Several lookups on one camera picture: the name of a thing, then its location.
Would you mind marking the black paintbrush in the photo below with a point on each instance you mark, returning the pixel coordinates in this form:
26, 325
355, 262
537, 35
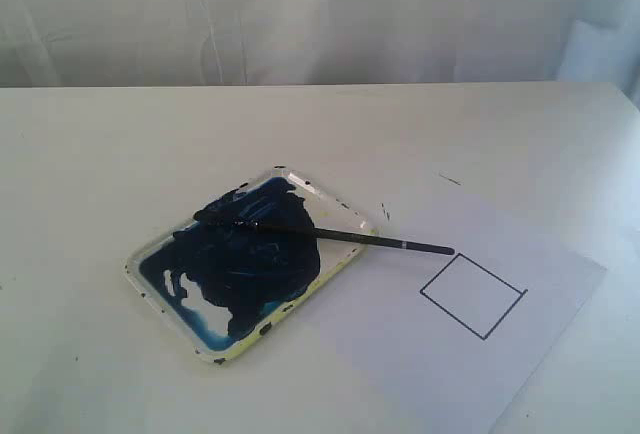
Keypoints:
216, 219

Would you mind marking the white paint tray with blue paint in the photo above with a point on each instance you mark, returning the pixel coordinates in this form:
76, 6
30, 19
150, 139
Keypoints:
223, 288

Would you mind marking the white paper sheet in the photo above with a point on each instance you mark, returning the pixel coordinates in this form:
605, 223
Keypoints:
448, 341

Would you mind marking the white backdrop curtain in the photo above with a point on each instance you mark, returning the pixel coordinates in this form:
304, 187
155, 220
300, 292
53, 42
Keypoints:
62, 43

